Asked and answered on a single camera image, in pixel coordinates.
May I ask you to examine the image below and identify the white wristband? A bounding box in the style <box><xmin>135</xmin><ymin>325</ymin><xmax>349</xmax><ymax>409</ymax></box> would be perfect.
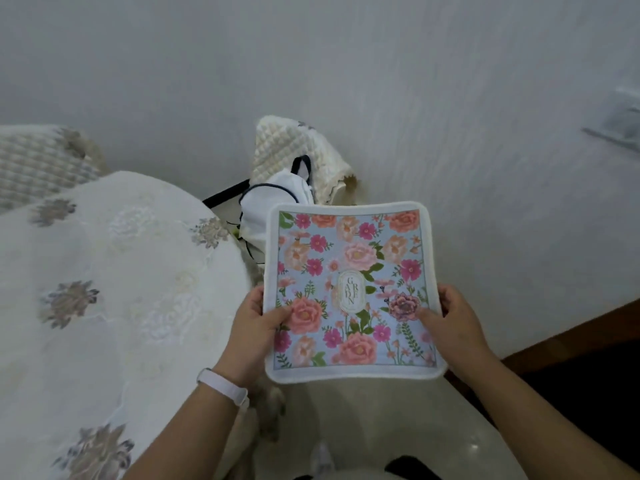
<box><xmin>196</xmin><ymin>368</ymin><xmax>250</xmax><ymax>408</ymax></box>

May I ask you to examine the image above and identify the beige quilted chair cover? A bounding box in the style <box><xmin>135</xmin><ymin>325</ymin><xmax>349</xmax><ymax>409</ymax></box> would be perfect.
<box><xmin>0</xmin><ymin>125</ymin><xmax>108</xmax><ymax>214</ymax></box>

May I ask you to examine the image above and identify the white embroidered tablecloth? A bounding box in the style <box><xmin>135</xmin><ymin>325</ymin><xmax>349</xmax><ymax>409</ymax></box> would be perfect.
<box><xmin>0</xmin><ymin>171</ymin><xmax>261</xmax><ymax>480</ymax></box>

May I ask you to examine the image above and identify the person's left hand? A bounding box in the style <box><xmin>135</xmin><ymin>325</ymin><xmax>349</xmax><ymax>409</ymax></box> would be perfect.
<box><xmin>213</xmin><ymin>284</ymin><xmax>294</xmax><ymax>389</ymax></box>

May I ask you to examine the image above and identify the person's right hand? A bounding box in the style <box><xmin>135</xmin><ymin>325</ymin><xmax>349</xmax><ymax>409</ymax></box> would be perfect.
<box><xmin>415</xmin><ymin>284</ymin><xmax>496</xmax><ymax>385</ymax></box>

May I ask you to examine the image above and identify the person's right forearm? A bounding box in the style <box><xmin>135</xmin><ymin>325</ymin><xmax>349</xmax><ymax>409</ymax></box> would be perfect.
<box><xmin>460</xmin><ymin>345</ymin><xmax>640</xmax><ymax>480</ymax></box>

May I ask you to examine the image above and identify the white bag with dark straps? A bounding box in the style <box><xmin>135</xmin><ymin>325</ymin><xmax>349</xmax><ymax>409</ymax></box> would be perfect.
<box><xmin>202</xmin><ymin>155</ymin><xmax>317</xmax><ymax>265</ymax></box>

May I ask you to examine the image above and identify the floral seat cushion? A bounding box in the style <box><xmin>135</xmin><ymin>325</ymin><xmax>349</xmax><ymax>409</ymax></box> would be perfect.
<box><xmin>262</xmin><ymin>201</ymin><xmax>448</xmax><ymax>385</ymax></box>

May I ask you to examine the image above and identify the person's left forearm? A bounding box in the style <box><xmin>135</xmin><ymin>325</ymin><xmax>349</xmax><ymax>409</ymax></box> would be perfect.
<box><xmin>124</xmin><ymin>367</ymin><xmax>248</xmax><ymax>480</ymax></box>

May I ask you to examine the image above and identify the cream quilted chair cover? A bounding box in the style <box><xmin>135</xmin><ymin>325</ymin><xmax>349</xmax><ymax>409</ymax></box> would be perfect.
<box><xmin>249</xmin><ymin>115</ymin><xmax>358</xmax><ymax>205</ymax></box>

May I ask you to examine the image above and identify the dark wooden baseboard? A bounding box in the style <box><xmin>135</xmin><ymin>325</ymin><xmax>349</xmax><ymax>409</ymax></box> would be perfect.
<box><xmin>444</xmin><ymin>299</ymin><xmax>640</xmax><ymax>395</ymax></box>

